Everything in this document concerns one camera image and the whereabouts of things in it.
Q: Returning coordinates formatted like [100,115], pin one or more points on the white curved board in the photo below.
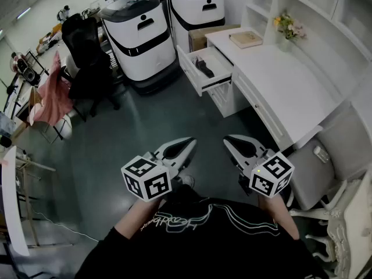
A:
[13,208]

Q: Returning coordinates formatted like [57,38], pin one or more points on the person's black printed t-shirt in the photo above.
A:
[209,243]

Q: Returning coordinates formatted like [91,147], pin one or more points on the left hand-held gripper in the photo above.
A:
[145,179]

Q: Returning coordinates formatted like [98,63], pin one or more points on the white ornate carved chair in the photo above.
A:
[348,228]

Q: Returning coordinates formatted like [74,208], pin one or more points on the white desk drawer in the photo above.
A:
[191,73]

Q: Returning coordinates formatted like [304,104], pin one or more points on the white desk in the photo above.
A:
[284,80]

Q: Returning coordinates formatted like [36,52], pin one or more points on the small white device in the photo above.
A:
[321,153]

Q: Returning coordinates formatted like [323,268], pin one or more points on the brown cardboard box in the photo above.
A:
[199,36]

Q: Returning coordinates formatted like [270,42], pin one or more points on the pink grey cloth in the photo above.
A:
[205,68]

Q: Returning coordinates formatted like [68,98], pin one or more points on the artificial flower bouquet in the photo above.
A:
[289,25]

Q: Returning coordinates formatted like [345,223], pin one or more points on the grey upholstered chair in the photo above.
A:
[311,182]

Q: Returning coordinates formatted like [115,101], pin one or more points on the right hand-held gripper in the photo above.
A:
[270,176]

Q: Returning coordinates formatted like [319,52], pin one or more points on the person's right forearm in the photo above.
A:
[280,216]

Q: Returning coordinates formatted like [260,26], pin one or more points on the white robot with black band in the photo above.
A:
[197,7]

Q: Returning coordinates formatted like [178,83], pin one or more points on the person's left forearm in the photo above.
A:
[136,216]

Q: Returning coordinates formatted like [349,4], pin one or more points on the black office chair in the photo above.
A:
[84,62]

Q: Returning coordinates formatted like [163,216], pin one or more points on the white stool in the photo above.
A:
[62,126]

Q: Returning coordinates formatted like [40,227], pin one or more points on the person's white shoe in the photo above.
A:
[187,180]

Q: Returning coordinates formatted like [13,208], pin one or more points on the white robot with grey lid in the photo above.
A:
[136,48]

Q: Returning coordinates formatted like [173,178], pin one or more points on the beige hardcover book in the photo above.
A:
[245,39]

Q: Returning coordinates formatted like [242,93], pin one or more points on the wooden frame stand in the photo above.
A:
[27,190]

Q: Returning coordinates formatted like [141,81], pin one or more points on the small white vase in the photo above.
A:
[284,44]

